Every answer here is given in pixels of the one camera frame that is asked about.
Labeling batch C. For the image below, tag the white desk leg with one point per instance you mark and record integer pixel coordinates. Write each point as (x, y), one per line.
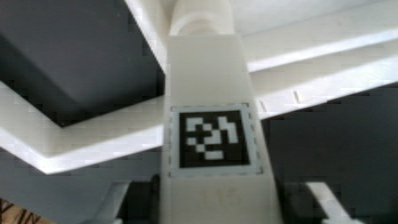
(218, 185)

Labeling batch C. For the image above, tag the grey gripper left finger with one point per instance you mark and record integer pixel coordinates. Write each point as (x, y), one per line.
(129, 206)

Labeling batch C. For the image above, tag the white desk tabletop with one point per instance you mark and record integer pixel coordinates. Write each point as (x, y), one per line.
(293, 29)

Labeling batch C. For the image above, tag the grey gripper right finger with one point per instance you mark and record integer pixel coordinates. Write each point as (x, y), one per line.
(312, 206)

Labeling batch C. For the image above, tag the white front rail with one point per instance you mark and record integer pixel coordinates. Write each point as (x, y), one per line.
(294, 86)

